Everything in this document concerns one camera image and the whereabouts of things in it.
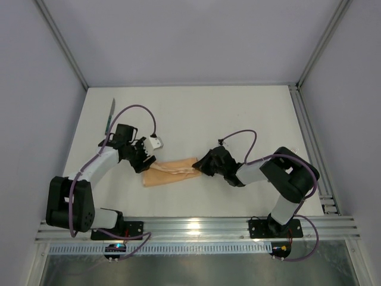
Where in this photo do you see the right aluminium frame post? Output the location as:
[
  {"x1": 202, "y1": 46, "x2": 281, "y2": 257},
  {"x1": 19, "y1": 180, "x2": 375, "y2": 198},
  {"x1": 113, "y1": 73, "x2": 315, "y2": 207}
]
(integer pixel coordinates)
[{"x1": 296, "y1": 0, "x2": 352, "y2": 89}]

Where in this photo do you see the aluminium front rail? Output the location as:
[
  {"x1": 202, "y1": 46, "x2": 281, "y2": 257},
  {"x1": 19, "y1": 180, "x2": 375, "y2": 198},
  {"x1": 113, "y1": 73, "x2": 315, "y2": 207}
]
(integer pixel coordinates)
[{"x1": 35, "y1": 216, "x2": 360, "y2": 243}]

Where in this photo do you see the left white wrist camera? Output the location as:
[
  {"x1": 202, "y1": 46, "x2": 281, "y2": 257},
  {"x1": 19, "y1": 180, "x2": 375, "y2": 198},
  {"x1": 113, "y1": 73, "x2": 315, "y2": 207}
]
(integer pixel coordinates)
[{"x1": 143, "y1": 136, "x2": 164, "y2": 156}]

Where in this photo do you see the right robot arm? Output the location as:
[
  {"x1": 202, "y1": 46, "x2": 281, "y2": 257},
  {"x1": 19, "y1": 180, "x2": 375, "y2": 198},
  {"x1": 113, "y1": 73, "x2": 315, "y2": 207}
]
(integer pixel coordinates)
[{"x1": 192, "y1": 146, "x2": 320, "y2": 238}]

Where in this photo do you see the orange cloth napkin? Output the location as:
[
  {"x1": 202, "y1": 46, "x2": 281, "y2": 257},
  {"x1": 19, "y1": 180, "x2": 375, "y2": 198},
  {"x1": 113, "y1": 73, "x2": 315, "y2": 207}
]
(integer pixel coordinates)
[{"x1": 142, "y1": 157, "x2": 201, "y2": 187}]

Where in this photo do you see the right small connector board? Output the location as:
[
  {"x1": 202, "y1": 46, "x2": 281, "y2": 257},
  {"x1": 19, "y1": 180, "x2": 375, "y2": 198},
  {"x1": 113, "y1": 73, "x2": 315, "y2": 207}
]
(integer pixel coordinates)
[{"x1": 270, "y1": 243, "x2": 292, "y2": 260}]

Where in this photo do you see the knife with green handle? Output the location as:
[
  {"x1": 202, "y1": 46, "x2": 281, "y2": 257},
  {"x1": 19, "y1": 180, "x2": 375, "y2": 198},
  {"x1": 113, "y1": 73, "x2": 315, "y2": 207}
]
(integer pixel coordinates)
[{"x1": 104, "y1": 98, "x2": 115, "y2": 135}]

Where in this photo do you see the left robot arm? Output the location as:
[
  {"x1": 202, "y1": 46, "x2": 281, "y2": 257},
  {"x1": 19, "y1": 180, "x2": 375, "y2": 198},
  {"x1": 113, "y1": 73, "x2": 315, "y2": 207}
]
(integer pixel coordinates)
[{"x1": 45, "y1": 124, "x2": 163, "y2": 237}]

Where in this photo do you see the aluminium frame post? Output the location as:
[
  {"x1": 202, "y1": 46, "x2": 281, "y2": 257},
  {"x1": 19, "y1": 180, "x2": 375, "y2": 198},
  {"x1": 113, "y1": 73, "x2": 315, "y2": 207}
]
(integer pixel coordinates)
[
  {"x1": 296, "y1": 0, "x2": 352, "y2": 89},
  {"x1": 32, "y1": 0, "x2": 89, "y2": 91}
]

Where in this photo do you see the aluminium rail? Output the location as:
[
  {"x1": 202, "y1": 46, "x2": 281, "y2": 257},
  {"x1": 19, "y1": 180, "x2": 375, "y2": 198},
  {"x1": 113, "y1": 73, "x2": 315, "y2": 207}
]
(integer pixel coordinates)
[
  {"x1": 288, "y1": 85, "x2": 341, "y2": 216},
  {"x1": 35, "y1": 216, "x2": 360, "y2": 243}
]

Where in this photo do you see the right side aluminium rail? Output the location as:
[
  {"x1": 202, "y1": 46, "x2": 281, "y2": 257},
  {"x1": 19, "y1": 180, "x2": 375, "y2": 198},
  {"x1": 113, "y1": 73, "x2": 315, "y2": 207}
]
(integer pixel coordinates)
[{"x1": 288, "y1": 85, "x2": 341, "y2": 216}]

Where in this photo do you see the left small controller board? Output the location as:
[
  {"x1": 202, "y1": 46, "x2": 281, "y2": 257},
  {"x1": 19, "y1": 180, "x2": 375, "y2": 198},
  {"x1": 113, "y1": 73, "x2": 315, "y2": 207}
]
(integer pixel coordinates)
[{"x1": 103, "y1": 243, "x2": 126, "y2": 260}]

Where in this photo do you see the slotted grey cable duct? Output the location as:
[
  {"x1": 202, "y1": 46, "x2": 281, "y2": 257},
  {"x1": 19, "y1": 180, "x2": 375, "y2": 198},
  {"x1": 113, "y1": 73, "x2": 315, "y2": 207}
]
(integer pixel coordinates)
[{"x1": 48, "y1": 241, "x2": 271, "y2": 255}]

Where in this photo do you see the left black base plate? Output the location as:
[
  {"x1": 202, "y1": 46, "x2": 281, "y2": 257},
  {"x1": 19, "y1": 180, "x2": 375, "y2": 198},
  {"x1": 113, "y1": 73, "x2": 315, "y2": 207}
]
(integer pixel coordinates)
[{"x1": 90, "y1": 220, "x2": 144, "y2": 241}]

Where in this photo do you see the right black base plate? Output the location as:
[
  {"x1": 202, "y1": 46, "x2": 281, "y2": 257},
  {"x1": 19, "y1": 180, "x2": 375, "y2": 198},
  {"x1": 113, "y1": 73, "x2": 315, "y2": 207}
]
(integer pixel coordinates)
[{"x1": 248, "y1": 216, "x2": 304, "y2": 239}]

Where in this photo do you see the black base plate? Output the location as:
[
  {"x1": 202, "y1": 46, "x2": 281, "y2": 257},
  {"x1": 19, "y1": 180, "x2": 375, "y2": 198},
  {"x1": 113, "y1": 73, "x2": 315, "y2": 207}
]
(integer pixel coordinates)
[
  {"x1": 248, "y1": 216, "x2": 304, "y2": 239},
  {"x1": 90, "y1": 220, "x2": 144, "y2": 241}
]

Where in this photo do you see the left aluminium frame post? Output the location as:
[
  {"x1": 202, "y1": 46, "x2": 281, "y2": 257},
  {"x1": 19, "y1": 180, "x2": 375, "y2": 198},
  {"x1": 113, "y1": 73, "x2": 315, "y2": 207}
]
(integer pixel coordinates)
[{"x1": 32, "y1": 0, "x2": 89, "y2": 91}]

